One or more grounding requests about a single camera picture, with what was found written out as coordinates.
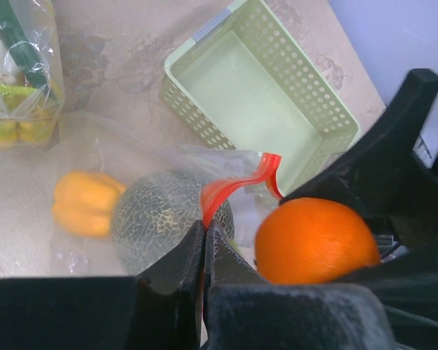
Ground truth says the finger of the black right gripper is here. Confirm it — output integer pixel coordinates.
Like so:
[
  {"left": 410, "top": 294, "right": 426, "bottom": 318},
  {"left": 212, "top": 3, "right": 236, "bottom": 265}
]
[{"left": 280, "top": 69, "right": 438, "bottom": 236}]

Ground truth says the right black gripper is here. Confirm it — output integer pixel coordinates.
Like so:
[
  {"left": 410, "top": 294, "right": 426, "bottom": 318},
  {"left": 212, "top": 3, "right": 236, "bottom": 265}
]
[{"left": 337, "top": 234, "right": 438, "bottom": 349}]

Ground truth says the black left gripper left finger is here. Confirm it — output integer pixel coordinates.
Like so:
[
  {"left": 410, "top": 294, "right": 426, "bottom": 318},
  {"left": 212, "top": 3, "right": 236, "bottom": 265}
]
[{"left": 0, "top": 221, "right": 205, "bottom": 349}]

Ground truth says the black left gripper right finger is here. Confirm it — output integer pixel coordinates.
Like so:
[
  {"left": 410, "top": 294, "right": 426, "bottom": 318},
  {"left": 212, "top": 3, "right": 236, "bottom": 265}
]
[{"left": 204, "top": 220, "right": 396, "bottom": 349}]

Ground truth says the orange fruit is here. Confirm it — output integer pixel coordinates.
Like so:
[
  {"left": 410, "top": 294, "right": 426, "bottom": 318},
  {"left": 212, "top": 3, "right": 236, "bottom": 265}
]
[{"left": 255, "top": 198, "right": 381, "bottom": 284}]

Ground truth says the netted green melon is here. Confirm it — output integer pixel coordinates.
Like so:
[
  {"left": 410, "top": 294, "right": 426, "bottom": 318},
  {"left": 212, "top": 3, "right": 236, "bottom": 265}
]
[{"left": 109, "top": 169, "right": 235, "bottom": 276}]

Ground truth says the yellow bell pepper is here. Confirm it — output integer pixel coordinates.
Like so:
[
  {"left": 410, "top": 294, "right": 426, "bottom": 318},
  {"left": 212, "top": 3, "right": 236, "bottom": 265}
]
[{"left": 51, "top": 171, "right": 126, "bottom": 238}]

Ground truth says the clear zip bag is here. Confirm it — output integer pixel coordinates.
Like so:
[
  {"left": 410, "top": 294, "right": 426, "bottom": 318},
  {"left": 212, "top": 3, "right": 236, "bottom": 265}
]
[
  {"left": 0, "top": 1, "right": 65, "bottom": 150},
  {"left": 50, "top": 111, "right": 264, "bottom": 277}
]

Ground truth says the yellow banana bunch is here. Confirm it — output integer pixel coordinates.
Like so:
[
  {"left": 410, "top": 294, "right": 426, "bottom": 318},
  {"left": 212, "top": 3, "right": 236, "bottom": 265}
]
[{"left": 0, "top": 81, "right": 65, "bottom": 149}]

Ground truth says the green cucumber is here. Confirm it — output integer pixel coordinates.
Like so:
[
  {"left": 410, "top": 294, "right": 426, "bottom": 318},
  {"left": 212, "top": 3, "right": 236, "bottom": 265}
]
[{"left": 0, "top": 0, "right": 55, "bottom": 98}]

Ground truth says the pale green plastic basket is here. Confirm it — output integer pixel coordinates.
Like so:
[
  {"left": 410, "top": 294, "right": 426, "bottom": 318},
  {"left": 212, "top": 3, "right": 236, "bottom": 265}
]
[{"left": 160, "top": 1, "right": 360, "bottom": 194}]

